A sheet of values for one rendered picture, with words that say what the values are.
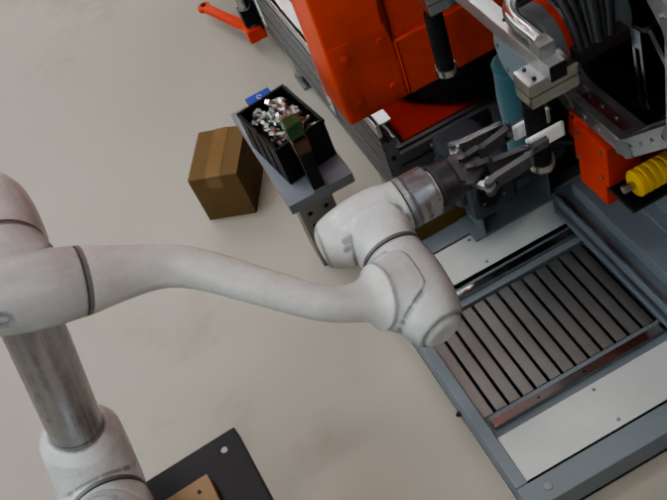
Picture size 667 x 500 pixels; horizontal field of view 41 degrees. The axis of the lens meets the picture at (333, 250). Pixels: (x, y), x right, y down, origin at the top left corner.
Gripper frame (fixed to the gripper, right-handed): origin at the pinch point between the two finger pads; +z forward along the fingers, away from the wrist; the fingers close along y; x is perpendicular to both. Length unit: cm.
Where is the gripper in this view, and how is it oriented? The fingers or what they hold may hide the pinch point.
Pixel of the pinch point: (539, 130)
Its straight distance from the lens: 154.0
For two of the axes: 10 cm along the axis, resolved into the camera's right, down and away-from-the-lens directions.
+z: 8.7, -4.8, 0.8
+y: 4.0, 6.1, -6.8
